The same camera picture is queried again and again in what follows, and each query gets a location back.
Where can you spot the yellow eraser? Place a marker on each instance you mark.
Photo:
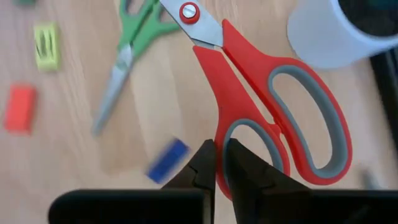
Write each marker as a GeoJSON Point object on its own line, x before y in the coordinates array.
{"type": "Point", "coordinates": [46, 46]}

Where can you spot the royal blue printed eraser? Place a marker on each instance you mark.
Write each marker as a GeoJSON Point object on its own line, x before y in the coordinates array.
{"type": "Point", "coordinates": [168, 161]}

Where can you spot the green scissors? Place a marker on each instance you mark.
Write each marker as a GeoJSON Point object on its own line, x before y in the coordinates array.
{"type": "Point", "coordinates": [136, 34]}

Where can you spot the green plant in white pot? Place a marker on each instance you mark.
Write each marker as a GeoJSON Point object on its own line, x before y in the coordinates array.
{"type": "Point", "coordinates": [323, 37]}

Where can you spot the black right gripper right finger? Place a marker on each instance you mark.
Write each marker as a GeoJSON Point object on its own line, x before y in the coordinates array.
{"type": "Point", "coordinates": [280, 207]}

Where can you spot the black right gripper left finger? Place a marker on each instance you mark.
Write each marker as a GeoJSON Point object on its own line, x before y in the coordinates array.
{"type": "Point", "coordinates": [155, 207]}

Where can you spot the orange eraser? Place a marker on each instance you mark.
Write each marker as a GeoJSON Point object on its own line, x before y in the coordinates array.
{"type": "Point", "coordinates": [20, 109]}

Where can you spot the red and grey scissors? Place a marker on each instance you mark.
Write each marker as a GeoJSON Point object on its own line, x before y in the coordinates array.
{"type": "Point", "coordinates": [242, 102]}

